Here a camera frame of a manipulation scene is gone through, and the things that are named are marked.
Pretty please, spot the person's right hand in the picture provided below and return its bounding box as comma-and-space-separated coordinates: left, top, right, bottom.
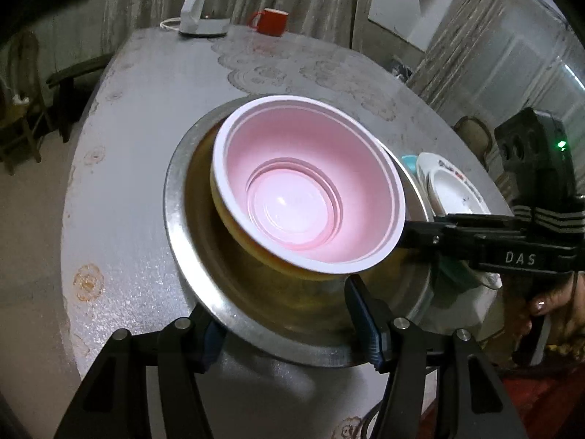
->
525, 271, 585, 320

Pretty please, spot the red plastic bowl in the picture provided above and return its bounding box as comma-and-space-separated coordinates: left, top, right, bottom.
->
210, 95, 407, 275

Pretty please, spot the dark wooden bench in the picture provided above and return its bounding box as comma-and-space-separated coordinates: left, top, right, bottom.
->
46, 52, 113, 142

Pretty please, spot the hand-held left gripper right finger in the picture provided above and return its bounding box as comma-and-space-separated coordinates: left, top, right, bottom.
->
345, 275, 531, 439

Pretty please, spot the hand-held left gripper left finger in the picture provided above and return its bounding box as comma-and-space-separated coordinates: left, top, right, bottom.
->
55, 305, 228, 439

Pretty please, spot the round-backed wooden chair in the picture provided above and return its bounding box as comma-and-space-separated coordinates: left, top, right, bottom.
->
454, 116, 494, 156

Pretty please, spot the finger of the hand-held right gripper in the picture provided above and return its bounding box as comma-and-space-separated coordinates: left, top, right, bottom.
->
402, 222, 480, 259
441, 214, 519, 234

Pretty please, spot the red mug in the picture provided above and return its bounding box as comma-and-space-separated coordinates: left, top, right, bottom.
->
248, 8, 290, 37

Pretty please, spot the stainless steel bowl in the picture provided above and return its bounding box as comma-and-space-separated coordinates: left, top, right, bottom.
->
163, 96, 433, 369

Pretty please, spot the carved wooden chair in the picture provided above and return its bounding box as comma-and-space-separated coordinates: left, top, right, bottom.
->
0, 32, 53, 175

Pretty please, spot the teal plastic plate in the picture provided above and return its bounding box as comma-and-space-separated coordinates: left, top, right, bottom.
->
401, 154, 476, 281

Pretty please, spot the white electric kettle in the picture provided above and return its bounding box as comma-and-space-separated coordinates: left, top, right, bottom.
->
161, 0, 239, 38

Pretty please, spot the small white plate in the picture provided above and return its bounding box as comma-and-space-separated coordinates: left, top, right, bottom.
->
416, 152, 492, 217

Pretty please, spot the grey patterned curtain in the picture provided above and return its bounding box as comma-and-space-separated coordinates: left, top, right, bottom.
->
407, 0, 585, 156

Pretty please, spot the yellow bowl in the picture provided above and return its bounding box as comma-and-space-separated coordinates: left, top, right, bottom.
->
211, 178, 352, 283

